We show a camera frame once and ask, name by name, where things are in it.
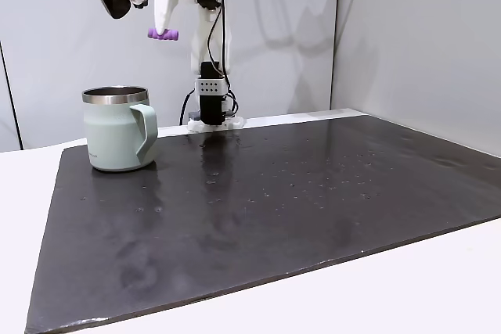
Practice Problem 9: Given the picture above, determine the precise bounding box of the purple ribbed pen grip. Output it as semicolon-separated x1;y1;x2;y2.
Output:
146;27;181;43

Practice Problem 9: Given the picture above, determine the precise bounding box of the pale green steel-rimmed mug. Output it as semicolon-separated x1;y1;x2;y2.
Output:
81;85;159;173

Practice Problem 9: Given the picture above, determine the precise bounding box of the large black table mat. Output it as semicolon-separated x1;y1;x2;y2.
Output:
23;114;501;334

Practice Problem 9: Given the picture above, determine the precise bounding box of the black camera cable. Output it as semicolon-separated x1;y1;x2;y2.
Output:
205;0;229;84

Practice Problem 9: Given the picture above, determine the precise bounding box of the black base power cable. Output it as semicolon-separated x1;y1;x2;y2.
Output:
178;88;196;127

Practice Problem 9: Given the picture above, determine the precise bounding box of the thin dark wall strip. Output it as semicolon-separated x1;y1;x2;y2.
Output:
0;40;24;151

